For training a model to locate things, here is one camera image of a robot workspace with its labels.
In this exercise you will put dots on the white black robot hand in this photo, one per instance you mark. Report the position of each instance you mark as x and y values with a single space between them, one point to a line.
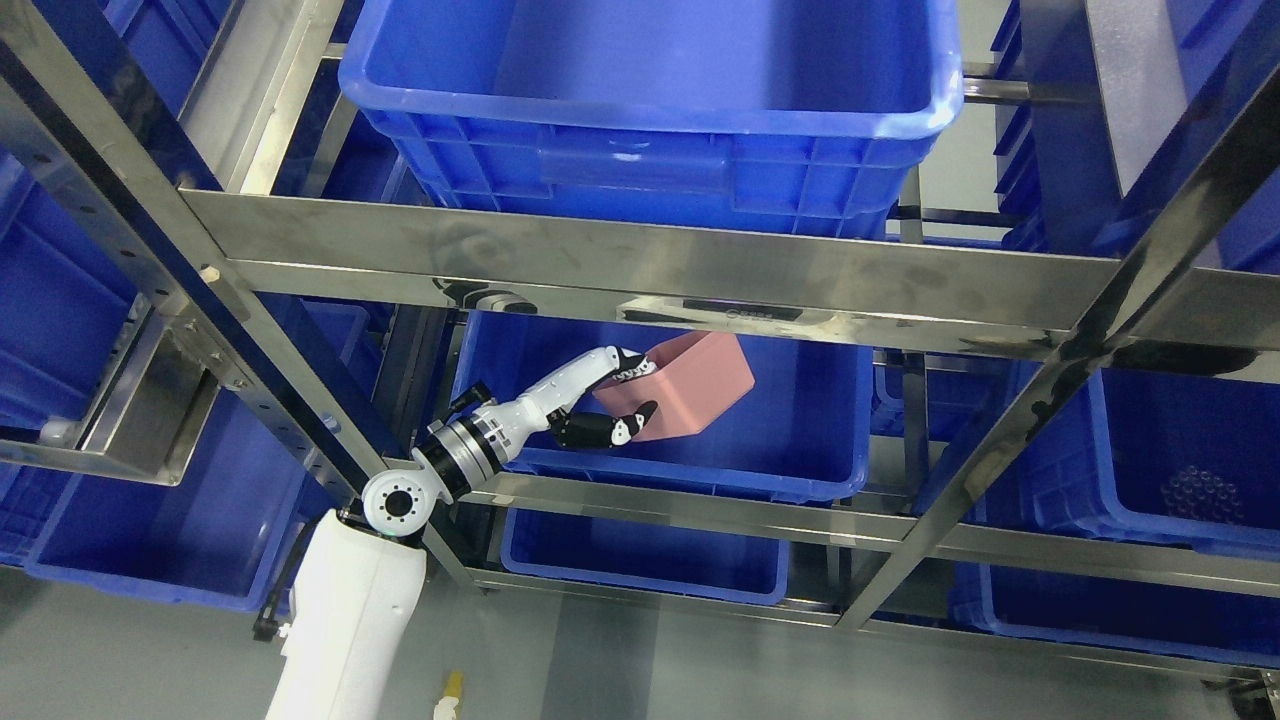
549 406

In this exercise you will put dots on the pink plastic storage box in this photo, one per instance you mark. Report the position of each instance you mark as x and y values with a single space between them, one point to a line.
698 377

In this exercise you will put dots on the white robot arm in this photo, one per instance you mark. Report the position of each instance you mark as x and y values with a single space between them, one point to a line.
358 582

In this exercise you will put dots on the blue bottom shelf crate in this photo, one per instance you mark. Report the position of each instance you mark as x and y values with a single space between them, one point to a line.
647 557

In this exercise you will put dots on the blue shelf crate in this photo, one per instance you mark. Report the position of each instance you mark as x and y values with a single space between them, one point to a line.
1151 458
801 435
647 557
788 117

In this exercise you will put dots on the blue middle shelf crate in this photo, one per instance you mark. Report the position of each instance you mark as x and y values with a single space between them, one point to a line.
801 435

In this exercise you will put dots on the blue top shelf crate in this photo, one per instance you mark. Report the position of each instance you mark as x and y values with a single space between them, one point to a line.
788 117

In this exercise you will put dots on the blue right shelf crate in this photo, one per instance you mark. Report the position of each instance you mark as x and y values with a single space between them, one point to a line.
1151 458

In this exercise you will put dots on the blue left lower crate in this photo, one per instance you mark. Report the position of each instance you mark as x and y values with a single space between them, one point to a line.
217 539

